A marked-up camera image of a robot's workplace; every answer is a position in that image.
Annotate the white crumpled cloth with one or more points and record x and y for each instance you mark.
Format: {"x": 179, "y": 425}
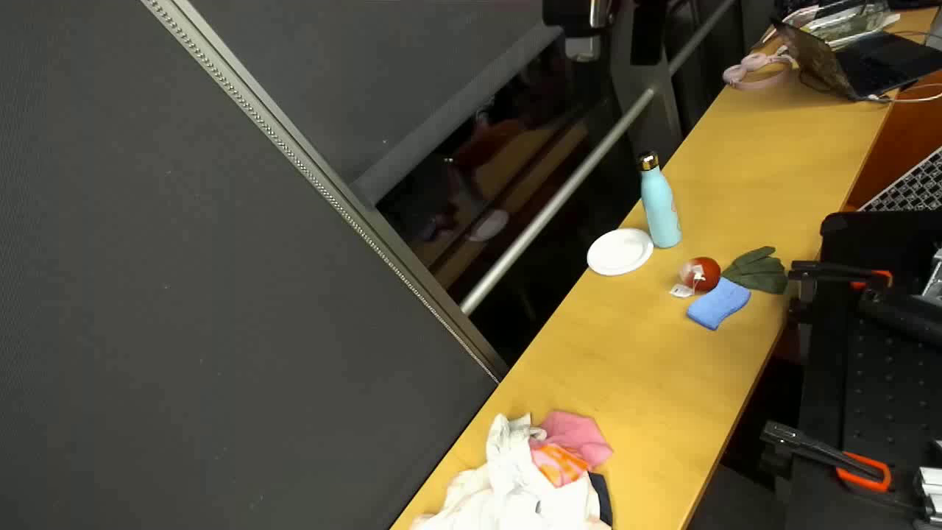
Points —
{"x": 481, "y": 503}

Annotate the dark navy cloth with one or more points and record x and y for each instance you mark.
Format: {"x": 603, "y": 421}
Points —
{"x": 600, "y": 495}

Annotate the long metal window handrail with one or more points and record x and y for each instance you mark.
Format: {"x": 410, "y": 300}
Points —
{"x": 549, "y": 208}

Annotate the perforated metal plate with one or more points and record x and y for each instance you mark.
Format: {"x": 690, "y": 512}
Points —
{"x": 909, "y": 185}

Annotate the dark green leaf cloth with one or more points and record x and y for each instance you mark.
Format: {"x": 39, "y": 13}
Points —
{"x": 758, "y": 268}

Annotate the stack of papers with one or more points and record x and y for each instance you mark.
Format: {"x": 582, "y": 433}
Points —
{"x": 843, "y": 18}

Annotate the short metal window handrail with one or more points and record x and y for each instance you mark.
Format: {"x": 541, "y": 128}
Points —
{"x": 699, "y": 35}

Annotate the blue sponge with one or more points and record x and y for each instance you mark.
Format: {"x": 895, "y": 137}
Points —
{"x": 719, "y": 303}

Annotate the red ball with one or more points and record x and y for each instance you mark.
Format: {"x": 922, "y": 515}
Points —
{"x": 702, "y": 271}

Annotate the white grey towel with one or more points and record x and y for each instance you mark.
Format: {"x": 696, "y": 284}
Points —
{"x": 513, "y": 452}

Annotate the pink object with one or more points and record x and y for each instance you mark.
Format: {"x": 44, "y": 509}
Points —
{"x": 755, "y": 68}

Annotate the perforated aluminium window frame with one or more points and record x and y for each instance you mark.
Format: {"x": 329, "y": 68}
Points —
{"x": 325, "y": 181}

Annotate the white paper tag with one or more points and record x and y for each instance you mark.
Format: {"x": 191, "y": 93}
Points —
{"x": 680, "y": 290}

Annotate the white round plate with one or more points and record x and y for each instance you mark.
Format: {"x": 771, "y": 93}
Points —
{"x": 619, "y": 252}

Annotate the black robot stand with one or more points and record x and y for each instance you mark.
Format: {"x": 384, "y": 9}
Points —
{"x": 871, "y": 383}

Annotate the grey window mullion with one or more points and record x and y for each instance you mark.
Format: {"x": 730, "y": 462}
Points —
{"x": 641, "y": 93}

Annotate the grey roller blind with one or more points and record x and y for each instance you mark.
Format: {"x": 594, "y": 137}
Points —
{"x": 393, "y": 68}

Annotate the light blue water bottle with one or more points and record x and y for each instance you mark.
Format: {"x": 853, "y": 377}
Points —
{"x": 660, "y": 208}

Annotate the open dark laptop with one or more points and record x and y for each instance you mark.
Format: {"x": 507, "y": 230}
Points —
{"x": 853, "y": 59}

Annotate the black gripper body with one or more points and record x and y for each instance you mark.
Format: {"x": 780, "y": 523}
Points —
{"x": 577, "y": 13}

